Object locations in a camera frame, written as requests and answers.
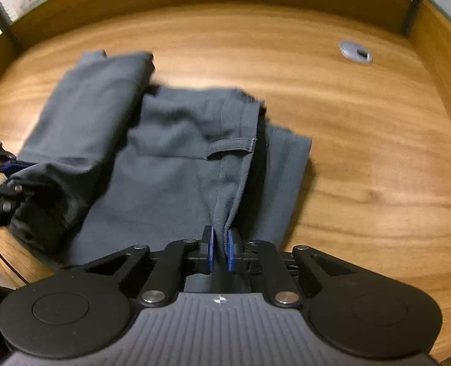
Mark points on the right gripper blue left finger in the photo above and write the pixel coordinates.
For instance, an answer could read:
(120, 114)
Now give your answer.
(201, 256)

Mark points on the silver desk cable grommet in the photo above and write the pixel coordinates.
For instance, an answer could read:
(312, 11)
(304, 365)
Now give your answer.
(355, 52)

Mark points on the grey trousers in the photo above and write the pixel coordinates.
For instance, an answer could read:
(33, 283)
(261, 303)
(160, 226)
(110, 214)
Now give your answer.
(121, 161)

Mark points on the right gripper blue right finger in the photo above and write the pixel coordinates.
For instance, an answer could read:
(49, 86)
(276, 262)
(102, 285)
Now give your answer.
(241, 254)

